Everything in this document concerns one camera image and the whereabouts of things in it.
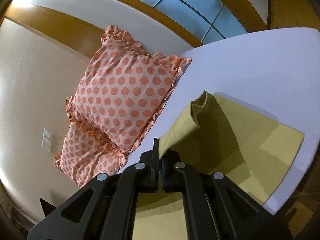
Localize khaki pants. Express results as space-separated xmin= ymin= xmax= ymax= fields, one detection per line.
xmin=132 ymin=90 xmax=305 ymax=240

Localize black television screen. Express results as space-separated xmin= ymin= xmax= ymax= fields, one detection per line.
xmin=39 ymin=197 xmax=56 ymax=217

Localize polka dot pillow near window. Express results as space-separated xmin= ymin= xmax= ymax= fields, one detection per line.
xmin=66 ymin=25 xmax=191 ymax=153

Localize white bed sheet mattress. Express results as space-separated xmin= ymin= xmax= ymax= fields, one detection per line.
xmin=129 ymin=28 xmax=319 ymax=214

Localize polka dot pillow near switch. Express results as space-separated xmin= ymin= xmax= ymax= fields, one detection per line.
xmin=54 ymin=120 xmax=127 ymax=187

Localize white wall switch plate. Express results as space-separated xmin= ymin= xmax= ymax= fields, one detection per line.
xmin=42 ymin=128 xmax=54 ymax=153

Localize window with wooden frame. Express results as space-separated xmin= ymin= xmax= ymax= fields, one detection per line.
xmin=118 ymin=0 xmax=268 ymax=44

